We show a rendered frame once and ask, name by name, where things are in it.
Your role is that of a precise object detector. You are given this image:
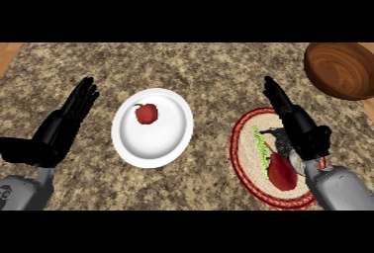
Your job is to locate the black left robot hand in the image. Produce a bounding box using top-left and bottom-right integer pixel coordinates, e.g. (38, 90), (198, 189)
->
(0, 76), (100, 169)

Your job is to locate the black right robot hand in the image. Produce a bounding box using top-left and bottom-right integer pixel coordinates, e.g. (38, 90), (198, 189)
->
(261, 75), (332, 162)

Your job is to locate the round woven red-rimmed placemat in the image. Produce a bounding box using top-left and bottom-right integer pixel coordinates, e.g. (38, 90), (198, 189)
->
(227, 107), (328, 211)

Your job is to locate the brown wooden bowl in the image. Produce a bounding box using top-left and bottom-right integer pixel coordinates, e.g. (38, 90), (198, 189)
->
(303, 42), (374, 102)

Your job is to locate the red bell pepper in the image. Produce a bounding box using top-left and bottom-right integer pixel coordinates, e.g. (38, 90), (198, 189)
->
(133, 103), (159, 126)

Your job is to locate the white plate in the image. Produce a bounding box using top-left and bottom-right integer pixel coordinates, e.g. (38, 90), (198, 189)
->
(110, 87), (195, 169)

